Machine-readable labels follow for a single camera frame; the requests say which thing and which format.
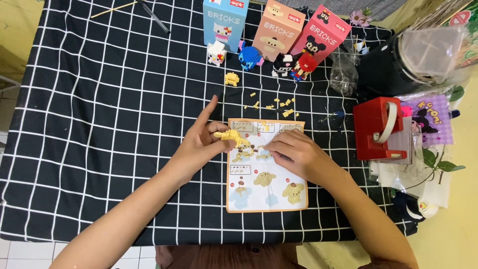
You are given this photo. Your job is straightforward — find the black cylindrical container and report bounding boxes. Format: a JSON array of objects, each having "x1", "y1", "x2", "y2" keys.
[{"x1": 355, "y1": 34, "x2": 437, "y2": 101}]

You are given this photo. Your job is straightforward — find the paper instruction sheet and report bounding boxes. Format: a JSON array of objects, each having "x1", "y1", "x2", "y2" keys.
[{"x1": 226, "y1": 118, "x2": 309, "y2": 213}]

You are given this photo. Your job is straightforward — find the blue brick box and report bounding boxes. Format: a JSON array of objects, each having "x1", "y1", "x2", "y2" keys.
[{"x1": 203, "y1": 0, "x2": 249, "y2": 53}]

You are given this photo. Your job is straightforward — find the clear black pen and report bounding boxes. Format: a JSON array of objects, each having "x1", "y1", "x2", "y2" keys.
[{"x1": 136, "y1": 0, "x2": 171, "y2": 34}]

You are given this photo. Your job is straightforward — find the person's left hand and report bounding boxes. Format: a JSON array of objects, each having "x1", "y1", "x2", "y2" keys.
[{"x1": 168, "y1": 95, "x2": 244, "y2": 185}]

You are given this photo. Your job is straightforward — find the clear plastic cup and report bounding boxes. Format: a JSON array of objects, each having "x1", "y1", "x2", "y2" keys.
[{"x1": 398, "y1": 24, "x2": 472, "y2": 86}]

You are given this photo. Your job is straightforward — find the scattered loose yellow bricks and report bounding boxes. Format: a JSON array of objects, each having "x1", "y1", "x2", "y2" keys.
[{"x1": 243, "y1": 91, "x2": 300, "y2": 119}]

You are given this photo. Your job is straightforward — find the white tape roll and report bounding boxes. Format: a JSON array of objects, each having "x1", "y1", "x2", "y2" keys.
[{"x1": 373, "y1": 102, "x2": 399, "y2": 144}]

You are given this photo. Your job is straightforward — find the pink brick box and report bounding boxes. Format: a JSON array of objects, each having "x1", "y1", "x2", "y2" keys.
[{"x1": 291, "y1": 4, "x2": 352, "y2": 66}]

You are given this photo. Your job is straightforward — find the thin wooden stick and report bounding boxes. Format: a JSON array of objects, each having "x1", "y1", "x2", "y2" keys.
[{"x1": 91, "y1": 1, "x2": 139, "y2": 18}]

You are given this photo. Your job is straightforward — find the small blue flower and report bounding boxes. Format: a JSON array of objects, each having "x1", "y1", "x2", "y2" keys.
[{"x1": 319, "y1": 109, "x2": 346, "y2": 123}]

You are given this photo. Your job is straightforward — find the red tape dispenser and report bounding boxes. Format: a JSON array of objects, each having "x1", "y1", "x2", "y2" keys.
[{"x1": 353, "y1": 97, "x2": 408, "y2": 161}]

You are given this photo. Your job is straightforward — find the pink artificial flower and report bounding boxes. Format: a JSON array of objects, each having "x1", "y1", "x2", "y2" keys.
[{"x1": 350, "y1": 7, "x2": 373, "y2": 29}]

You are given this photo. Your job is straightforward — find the red brick figure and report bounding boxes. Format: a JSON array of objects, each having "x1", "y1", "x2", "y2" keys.
[{"x1": 290, "y1": 52, "x2": 318, "y2": 82}]

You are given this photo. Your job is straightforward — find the yellow brick assembly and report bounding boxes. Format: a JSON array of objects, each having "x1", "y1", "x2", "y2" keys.
[{"x1": 214, "y1": 129, "x2": 251, "y2": 148}]

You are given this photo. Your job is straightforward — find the black white checked tablecloth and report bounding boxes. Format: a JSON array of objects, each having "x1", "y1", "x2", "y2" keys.
[{"x1": 0, "y1": 0, "x2": 419, "y2": 246}]

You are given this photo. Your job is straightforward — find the small folded paper piece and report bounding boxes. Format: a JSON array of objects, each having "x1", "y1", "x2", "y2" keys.
[{"x1": 354, "y1": 37, "x2": 370, "y2": 55}]

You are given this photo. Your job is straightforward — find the green leafy sprig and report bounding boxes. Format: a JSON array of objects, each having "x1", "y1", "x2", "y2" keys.
[{"x1": 407, "y1": 147, "x2": 466, "y2": 191}]

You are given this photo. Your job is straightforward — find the grey fabric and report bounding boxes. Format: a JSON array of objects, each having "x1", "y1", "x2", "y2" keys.
[{"x1": 299, "y1": 0, "x2": 408, "y2": 21}]

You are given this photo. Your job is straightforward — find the peach brick box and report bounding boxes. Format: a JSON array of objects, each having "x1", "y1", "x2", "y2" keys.
[{"x1": 252, "y1": 0, "x2": 306, "y2": 62}]

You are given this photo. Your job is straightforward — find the person's brown shirt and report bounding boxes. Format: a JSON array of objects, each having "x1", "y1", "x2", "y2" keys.
[{"x1": 155, "y1": 243, "x2": 304, "y2": 269}]

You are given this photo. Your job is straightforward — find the white plastic bag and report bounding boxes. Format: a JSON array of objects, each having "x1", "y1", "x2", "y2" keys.
[{"x1": 369, "y1": 145, "x2": 453, "y2": 208}]

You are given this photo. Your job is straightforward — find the blue brick figure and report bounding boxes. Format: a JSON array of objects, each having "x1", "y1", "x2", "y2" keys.
[{"x1": 238, "y1": 40, "x2": 264, "y2": 71}]

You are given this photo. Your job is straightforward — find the purple cartoon packet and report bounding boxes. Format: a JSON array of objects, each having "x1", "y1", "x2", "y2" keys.
[{"x1": 401, "y1": 93, "x2": 455, "y2": 147}]

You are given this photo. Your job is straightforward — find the person's right hand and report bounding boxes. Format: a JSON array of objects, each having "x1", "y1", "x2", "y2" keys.
[{"x1": 262, "y1": 130, "x2": 344, "y2": 187}]

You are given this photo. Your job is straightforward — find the black white plush toy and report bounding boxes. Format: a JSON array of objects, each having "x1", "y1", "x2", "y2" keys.
[{"x1": 392, "y1": 191, "x2": 440, "y2": 223}]

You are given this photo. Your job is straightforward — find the white cat brick figure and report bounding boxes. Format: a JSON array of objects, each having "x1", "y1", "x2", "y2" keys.
[{"x1": 207, "y1": 40, "x2": 227, "y2": 67}]

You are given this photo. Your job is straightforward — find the crumpled clear plastic bag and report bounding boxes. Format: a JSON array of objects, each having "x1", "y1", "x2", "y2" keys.
[{"x1": 329, "y1": 39, "x2": 360, "y2": 97}]

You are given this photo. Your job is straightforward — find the black white brick figure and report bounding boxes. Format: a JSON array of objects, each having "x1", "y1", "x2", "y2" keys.
[{"x1": 271, "y1": 53, "x2": 296, "y2": 78}]

